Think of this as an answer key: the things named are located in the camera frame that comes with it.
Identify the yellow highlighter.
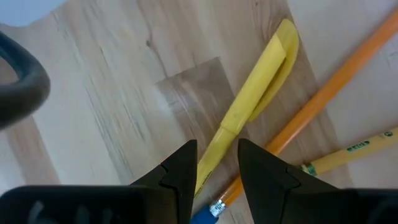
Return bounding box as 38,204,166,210
194,18,300,198

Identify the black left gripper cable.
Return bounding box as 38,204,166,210
0,30,51,130

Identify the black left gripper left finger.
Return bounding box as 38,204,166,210
130,139,198,224

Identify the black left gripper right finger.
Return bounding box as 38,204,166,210
238,138,346,224

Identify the orange pencil with blue eraser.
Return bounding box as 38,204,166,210
189,6,398,224

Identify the yellow pencil with green ferrule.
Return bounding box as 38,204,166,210
300,126,398,177

